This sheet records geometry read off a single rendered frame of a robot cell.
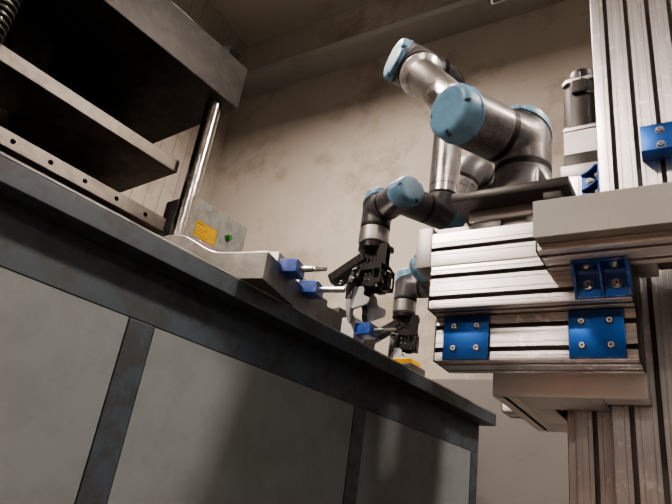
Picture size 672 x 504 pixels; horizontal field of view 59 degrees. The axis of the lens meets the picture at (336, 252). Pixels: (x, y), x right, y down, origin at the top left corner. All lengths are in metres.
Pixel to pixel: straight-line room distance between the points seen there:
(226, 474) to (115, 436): 0.24
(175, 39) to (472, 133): 1.34
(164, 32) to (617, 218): 1.69
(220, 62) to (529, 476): 2.61
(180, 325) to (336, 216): 3.74
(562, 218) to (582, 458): 0.49
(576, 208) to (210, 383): 0.69
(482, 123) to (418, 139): 3.55
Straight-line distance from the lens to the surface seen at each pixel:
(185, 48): 2.30
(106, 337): 0.99
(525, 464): 3.59
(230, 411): 1.15
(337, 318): 1.43
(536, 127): 1.31
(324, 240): 4.69
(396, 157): 4.75
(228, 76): 2.41
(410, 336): 1.87
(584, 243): 1.03
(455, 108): 1.23
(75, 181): 1.99
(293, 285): 1.20
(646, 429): 1.22
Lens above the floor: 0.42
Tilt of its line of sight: 24 degrees up
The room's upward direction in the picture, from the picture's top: 9 degrees clockwise
